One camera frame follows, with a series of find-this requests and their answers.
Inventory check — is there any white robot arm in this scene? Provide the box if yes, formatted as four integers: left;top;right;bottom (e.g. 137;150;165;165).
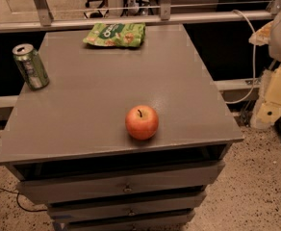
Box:
249;11;281;129

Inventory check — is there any metal railing frame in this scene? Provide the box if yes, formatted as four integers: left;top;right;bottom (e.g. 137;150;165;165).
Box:
0;0;281;33

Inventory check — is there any white cable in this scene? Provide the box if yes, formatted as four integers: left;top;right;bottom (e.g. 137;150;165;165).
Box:
224;9;259;105

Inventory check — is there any middle drawer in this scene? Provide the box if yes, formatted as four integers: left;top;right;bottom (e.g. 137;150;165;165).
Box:
48;189;206;223

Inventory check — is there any red apple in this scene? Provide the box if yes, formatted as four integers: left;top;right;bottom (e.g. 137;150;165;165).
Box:
125;105;159;141

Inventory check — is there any drawer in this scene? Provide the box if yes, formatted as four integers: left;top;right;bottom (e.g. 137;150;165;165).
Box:
17;160;225;204
48;189;206;223
53;209;194;231

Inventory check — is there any black floor cable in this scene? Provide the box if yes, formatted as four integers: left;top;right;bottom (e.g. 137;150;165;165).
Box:
0;182;48;214

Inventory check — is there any black office chair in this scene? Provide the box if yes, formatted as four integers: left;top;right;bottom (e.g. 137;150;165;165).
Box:
84;0;107;19

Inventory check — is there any bottom drawer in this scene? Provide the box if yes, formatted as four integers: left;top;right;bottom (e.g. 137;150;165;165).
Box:
53;209;194;231

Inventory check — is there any green rice chip bag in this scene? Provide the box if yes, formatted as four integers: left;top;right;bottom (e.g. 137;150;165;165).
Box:
83;23;145;47

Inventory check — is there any top drawer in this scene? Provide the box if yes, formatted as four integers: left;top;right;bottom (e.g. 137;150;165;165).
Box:
17;160;225;204

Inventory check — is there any grey drawer cabinet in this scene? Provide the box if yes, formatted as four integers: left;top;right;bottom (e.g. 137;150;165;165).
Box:
0;24;245;231

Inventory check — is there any green soda can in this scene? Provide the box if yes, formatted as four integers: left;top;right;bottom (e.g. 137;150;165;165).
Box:
13;43;49;90

